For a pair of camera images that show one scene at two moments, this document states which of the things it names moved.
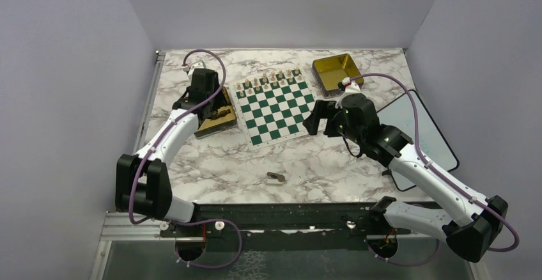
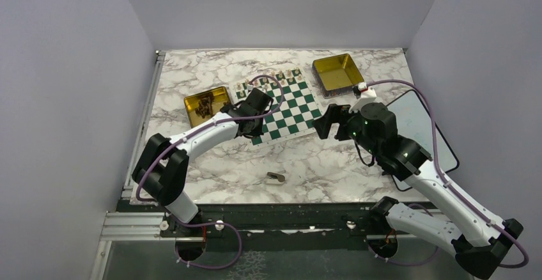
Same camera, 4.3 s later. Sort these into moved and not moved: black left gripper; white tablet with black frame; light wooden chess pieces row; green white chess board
Moved: black left gripper
Not moved: green white chess board; light wooden chess pieces row; white tablet with black frame
